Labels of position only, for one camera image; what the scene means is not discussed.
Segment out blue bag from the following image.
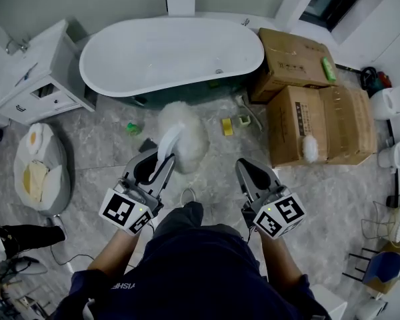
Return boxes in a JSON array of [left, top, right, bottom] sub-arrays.
[[363, 251, 400, 295]]

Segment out black coiled cable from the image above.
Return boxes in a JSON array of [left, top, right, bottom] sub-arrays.
[[359, 65, 384, 95]]

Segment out wire basket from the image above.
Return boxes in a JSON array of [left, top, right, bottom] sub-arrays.
[[361, 200, 400, 243]]

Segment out white vanity cabinet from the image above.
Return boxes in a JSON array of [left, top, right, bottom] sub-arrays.
[[0, 19, 97, 126]]

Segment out grey beanbag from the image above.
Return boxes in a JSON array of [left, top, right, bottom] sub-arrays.
[[13, 122, 73, 217]]

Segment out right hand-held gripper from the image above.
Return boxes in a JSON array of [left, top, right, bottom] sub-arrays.
[[235, 157, 307, 239]]

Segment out person's dark trousers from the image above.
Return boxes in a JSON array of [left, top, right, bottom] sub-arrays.
[[152, 201, 244, 243]]

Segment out green plastic bottle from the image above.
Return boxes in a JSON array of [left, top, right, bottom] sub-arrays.
[[125, 121, 143, 136]]

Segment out white box stool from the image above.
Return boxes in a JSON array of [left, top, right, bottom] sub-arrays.
[[311, 283, 348, 320]]

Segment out small white fluffy duster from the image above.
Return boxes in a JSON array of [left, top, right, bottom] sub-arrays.
[[301, 134, 320, 163]]

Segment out white round appliance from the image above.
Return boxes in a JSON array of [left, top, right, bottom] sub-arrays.
[[378, 138, 400, 170]]

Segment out plastic-wrapped cardboard box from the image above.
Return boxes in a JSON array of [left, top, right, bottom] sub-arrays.
[[266, 85, 377, 169]]

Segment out fried egg pillow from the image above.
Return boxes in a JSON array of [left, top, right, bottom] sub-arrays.
[[25, 122, 51, 155]]

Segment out person's right forearm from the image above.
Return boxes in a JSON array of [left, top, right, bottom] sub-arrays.
[[259, 233, 304, 288]]

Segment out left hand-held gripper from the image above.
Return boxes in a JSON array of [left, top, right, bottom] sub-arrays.
[[97, 147, 177, 236]]

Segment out person's left shoe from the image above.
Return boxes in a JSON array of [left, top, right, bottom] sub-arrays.
[[179, 187, 197, 209]]

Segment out cream cushion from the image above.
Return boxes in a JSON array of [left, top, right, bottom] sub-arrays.
[[21, 160, 51, 203]]

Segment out dark window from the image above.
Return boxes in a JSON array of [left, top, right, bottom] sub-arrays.
[[299, 0, 376, 33]]

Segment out plain cardboard box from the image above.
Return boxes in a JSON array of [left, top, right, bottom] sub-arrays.
[[249, 27, 339, 105]]

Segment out chrome basin faucet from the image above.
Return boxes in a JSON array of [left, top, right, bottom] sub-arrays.
[[5, 37, 31, 55]]

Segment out white and green bathtub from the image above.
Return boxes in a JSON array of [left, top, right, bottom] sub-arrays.
[[79, 17, 265, 106]]

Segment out black metal stool frame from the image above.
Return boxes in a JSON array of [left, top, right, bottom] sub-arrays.
[[342, 247, 381, 282]]

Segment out white kettle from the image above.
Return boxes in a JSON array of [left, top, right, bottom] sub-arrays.
[[369, 85, 400, 121]]

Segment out person's shoe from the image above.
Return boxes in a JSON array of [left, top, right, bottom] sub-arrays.
[[179, 187, 197, 209], [46, 215, 69, 241]]

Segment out person's dark blue shirt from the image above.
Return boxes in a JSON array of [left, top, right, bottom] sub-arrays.
[[49, 227, 331, 320]]

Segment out person's left forearm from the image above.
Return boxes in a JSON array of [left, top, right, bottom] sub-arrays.
[[88, 228, 144, 276]]

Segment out black floor cable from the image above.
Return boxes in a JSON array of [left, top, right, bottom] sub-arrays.
[[49, 245, 94, 267]]

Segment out white long-handled scrubber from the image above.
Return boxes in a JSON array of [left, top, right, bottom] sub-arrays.
[[235, 94, 264, 132]]

